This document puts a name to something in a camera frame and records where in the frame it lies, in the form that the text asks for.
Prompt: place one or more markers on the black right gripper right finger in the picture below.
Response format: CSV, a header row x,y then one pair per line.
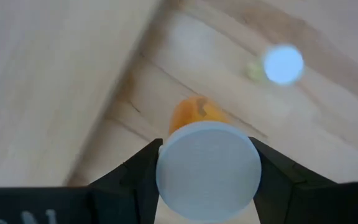
x,y
291,193

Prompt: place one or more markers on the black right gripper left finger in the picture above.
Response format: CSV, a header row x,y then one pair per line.
x,y
129,193

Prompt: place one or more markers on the large orange pill bottle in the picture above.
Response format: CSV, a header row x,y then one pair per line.
x,y
208,171

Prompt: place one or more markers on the small yellow pill bottle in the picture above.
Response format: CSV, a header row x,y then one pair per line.
x,y
283,64

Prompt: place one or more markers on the wooden shelf with black frame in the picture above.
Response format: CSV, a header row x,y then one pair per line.
x,y
42,77

